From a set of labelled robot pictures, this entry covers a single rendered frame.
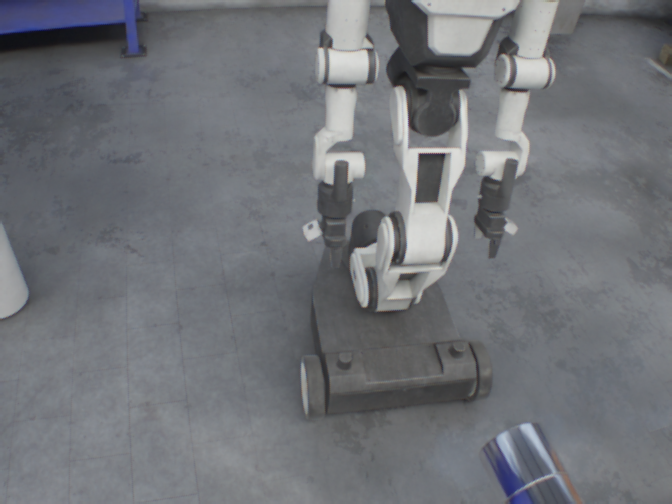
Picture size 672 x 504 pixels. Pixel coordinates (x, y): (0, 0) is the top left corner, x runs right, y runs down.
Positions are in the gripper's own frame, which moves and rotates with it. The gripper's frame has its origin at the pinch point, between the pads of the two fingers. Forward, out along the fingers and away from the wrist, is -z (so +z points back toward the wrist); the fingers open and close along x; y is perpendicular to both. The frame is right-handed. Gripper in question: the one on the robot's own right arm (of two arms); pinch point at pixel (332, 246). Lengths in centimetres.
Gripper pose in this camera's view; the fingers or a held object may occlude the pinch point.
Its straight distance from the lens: 151.4
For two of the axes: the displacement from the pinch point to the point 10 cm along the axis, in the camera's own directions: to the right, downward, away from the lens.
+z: 0.5, -8.5, -5.2
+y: 9.8, -0.5, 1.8
